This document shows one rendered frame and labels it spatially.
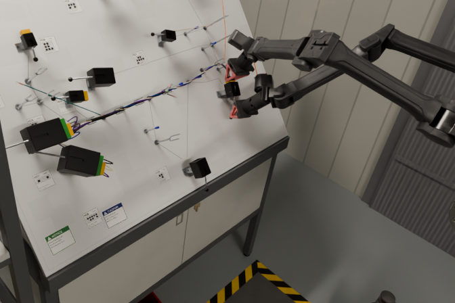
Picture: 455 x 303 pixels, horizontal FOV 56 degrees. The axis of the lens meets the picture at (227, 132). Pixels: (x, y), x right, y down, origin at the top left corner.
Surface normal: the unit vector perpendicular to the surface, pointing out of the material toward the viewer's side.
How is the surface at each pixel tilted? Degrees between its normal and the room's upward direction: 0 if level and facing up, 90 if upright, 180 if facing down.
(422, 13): 90
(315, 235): 0
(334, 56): 56
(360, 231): 0
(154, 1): 50
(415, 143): 90
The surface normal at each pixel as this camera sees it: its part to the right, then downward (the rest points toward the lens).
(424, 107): 0.00, 0.00
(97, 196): 0.65, -0.16
